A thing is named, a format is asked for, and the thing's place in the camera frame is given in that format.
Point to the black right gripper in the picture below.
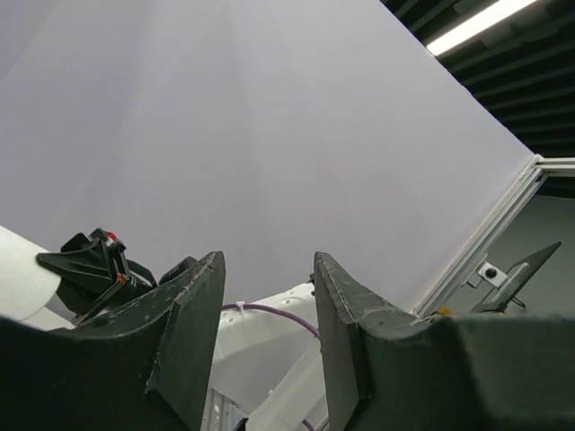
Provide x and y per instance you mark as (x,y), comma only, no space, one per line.
(143,366)

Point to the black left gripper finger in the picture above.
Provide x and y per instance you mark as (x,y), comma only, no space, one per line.
(384,369)

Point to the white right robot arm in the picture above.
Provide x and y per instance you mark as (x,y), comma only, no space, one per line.
(267,354)

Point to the black tilted monitor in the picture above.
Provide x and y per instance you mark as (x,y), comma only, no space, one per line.
(505,285)

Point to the ceiling strip light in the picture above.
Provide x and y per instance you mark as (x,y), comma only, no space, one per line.
(478,23)

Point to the aluminium enclosure post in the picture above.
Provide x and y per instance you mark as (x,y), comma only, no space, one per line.
(474,250)

